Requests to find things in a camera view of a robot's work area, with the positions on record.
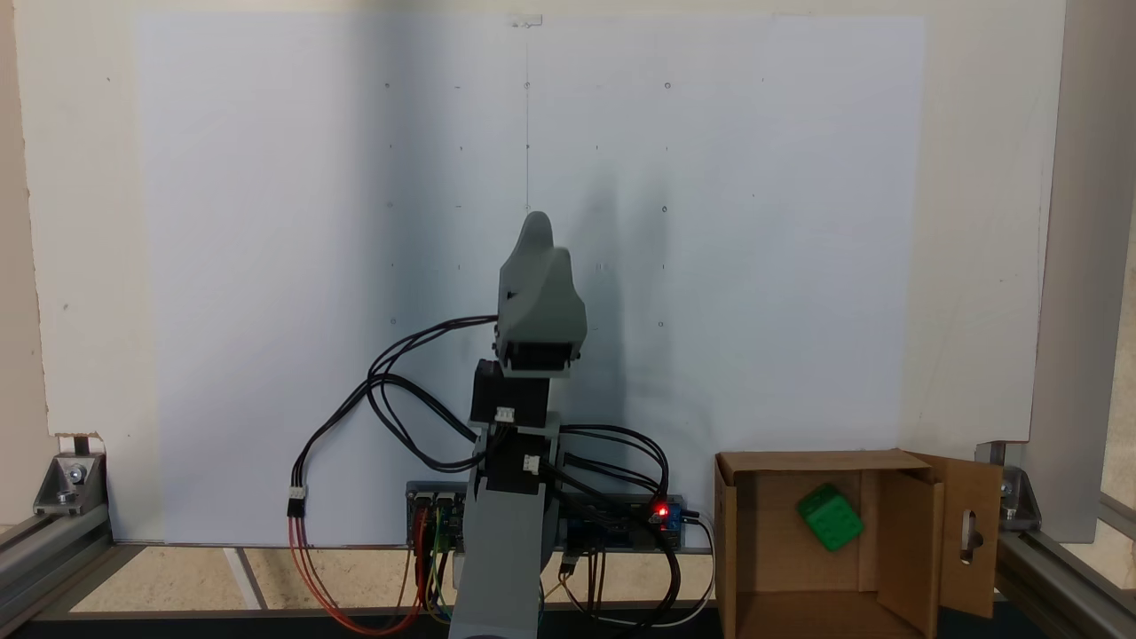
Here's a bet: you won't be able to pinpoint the metal corner bracket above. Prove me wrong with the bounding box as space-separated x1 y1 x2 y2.
998 465 1042 533
34 453 107 517

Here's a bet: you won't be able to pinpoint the brown cardboard box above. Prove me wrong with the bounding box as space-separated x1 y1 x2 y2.
714 448 1004 639

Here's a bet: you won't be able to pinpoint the white paper sheet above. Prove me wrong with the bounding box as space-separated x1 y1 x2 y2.
133 13 926 547

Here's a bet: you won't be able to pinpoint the white cable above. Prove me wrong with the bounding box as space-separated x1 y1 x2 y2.
568 517 716 633

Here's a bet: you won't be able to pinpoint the green jumper wire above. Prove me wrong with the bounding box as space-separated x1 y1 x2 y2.
430 513 445 618

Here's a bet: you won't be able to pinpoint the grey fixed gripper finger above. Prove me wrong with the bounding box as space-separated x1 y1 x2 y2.
497 248 587 327

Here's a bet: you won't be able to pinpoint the circuit board with jumper wires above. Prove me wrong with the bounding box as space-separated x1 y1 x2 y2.
406 482 467 551

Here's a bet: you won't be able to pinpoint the circuit board with blue terminal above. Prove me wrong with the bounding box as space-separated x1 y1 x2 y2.
566 493 687 553

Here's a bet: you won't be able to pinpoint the aluminium frame rail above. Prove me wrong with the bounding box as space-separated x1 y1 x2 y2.
0 510 116 624
994 491 1136 639

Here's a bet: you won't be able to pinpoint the black power cable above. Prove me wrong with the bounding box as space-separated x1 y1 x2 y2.
288 373 485 520

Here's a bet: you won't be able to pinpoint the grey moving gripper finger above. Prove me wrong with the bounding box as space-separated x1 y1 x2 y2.
501 211 553 285

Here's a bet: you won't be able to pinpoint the green dice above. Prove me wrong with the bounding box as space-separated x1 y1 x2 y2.
796 483 864 553

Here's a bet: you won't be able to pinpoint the red and orange wires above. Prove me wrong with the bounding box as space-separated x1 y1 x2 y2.
288 515 429 636

